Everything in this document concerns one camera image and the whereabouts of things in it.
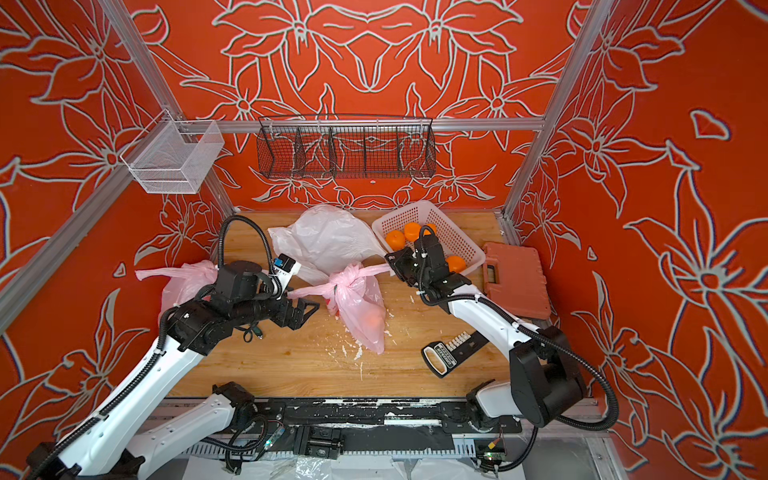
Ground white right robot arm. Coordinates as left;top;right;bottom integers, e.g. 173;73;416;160
385;227;620;431

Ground black wire wall basket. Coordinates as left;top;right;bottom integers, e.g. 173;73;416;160
256;115;437;180

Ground clear wire mesh basket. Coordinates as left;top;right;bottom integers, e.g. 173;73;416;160
120;120;224;195

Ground orange mandarin front corner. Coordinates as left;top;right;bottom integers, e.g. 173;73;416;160
385;230;407;251

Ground orange mandarin centre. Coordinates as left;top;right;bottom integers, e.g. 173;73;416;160
361;307;386;336

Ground orange mandarin right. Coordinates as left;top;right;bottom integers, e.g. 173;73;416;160
446;255;467;274

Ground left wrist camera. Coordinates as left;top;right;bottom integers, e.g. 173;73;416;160
270;254;301;297

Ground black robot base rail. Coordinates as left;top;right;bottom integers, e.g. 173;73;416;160
255;397;523;460

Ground red plastic tool case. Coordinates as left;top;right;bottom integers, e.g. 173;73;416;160
482;242;552;320

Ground pink plastic bag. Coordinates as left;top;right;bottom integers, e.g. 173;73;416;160
135;260;218;313
288;263;392;355

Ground white plastic perforated basket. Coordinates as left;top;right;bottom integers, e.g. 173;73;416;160
371;200;486;276

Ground black handheld label tool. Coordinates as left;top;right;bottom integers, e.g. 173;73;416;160
421;331;489;378

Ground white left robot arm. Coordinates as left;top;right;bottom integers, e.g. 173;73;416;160
27;253;319;479

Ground orange mandarin left back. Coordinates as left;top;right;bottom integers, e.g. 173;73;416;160
403;222;421;242

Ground white translucent plastic bag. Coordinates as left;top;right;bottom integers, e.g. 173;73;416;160
268;205;386;286

